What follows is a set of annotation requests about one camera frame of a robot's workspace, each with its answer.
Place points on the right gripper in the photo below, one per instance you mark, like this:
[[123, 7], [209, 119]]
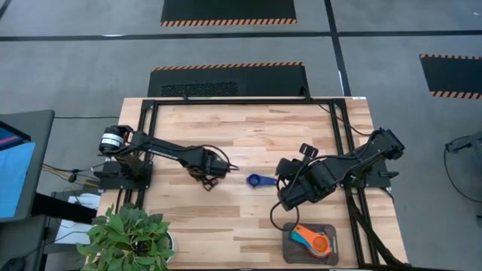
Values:
[[320, 177]]

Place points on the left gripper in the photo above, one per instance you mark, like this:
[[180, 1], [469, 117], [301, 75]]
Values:
[[207, 163]]

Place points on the small dark blue measuring cup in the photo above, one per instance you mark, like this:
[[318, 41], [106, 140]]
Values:
[[254, 181]]

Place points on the light blue measuring cup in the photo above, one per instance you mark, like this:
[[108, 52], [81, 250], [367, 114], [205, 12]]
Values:
[[294, 237]]

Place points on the orange measuring cup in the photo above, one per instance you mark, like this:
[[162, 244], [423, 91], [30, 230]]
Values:
[[319, 244]]

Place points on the grey plastic basket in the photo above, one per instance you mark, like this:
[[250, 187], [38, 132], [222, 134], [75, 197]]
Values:
[[297, 256]]

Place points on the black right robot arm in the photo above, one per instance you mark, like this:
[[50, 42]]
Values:
[[376, 150]]

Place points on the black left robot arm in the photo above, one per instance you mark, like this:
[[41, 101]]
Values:
[[165, 148]]

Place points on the black hazard-striped floor mat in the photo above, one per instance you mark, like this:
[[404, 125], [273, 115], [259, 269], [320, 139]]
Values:
[[452, 75], [226, 81], [226, 9]]

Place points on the green potted plant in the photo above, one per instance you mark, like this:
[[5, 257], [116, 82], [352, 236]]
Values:
[[124, 237]]

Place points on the white paper sheet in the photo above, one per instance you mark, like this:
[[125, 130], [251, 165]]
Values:
[[84, 199], [71, 231]]

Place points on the black beam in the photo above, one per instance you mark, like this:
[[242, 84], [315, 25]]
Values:
[[64, 209]]

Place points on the grey cart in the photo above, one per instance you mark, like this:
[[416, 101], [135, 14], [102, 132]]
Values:
[[41, 150]]

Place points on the grey chair base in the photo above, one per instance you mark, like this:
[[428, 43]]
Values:
[[468, 143]]

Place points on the light blue panel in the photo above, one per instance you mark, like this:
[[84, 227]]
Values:
[[15, 180]]

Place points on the black metal table frame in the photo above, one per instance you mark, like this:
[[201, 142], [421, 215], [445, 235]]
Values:
[[244, 101]]

